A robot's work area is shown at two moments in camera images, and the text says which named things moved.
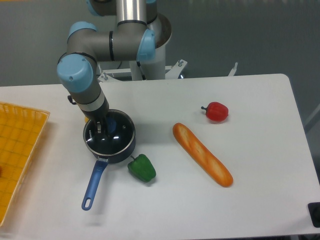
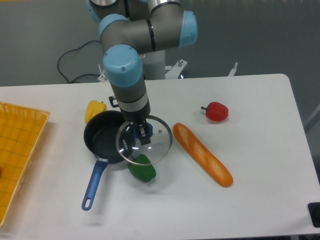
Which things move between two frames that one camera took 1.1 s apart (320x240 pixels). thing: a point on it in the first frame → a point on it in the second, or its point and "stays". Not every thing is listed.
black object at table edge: [314, 210] stays
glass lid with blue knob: [120, 138] → [129, 146]
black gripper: [98, 115] → [138, 117]
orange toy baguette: [208, 162] stays
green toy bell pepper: [142, 168] stays
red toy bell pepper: [216, 111] stays
